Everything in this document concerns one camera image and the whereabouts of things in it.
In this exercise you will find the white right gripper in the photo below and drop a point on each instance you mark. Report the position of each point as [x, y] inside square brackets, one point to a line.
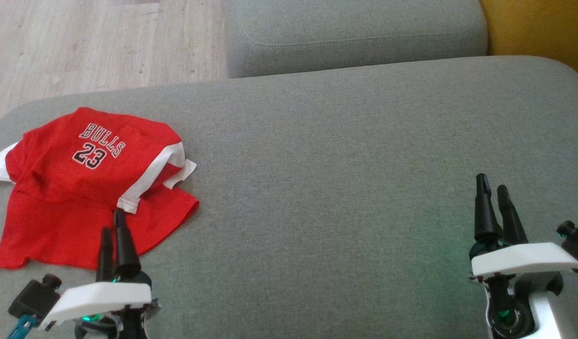
[519, 261]

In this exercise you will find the grey sofa cushion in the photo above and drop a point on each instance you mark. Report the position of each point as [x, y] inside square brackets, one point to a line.
[355, 33]

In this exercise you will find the grey sofa seat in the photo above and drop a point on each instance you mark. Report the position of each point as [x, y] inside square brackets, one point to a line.
[341, 188]

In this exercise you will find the red white-striped shorts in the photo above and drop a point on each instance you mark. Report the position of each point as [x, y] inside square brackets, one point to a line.
[58, 240]

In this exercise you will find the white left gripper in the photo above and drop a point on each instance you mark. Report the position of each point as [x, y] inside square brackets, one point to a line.
[100, 296]

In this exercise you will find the red Bulls 23 jersey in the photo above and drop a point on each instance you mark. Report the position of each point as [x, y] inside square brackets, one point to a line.
[58, 141]

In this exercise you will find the yellow fabric furniture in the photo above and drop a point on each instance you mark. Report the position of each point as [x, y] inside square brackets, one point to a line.
[538, 28]

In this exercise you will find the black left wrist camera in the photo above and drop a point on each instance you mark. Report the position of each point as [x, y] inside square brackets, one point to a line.
[35, 296]

